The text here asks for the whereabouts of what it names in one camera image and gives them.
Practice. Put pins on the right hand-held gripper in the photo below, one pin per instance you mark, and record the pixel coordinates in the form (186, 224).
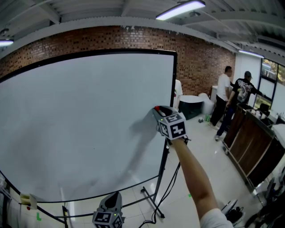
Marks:
(176, 129)

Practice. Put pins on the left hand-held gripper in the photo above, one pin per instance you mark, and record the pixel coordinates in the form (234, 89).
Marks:
(104, 219)

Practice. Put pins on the person's right forearm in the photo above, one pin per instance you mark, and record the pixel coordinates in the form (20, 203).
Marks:
(191, 173)

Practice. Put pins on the dark green tub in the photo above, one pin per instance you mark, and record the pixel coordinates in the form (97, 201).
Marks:
(190, 109)

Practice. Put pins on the white bag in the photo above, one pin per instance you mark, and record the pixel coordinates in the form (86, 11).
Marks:
(207, 102)

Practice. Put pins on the green bottle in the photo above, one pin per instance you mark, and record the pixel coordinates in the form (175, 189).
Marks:
(207, 118)

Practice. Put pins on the large whiteboard on stand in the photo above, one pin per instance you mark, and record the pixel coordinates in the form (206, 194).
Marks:
(78, 122)

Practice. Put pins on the beige board eraser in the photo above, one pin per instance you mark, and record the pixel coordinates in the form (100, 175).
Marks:
(24, 198)

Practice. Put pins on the wooden panelled counter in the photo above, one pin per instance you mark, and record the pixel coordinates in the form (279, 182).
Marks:
(251, 144)

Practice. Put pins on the person's white sleeve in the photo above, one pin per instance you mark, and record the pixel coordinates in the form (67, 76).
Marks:
(213, 220)

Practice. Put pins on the long ceiling light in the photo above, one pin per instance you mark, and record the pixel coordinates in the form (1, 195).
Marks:
(6, 42)
(180, 9)
(251, 54)

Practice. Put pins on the black framed window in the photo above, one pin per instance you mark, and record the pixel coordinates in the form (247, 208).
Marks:
(270, 86)

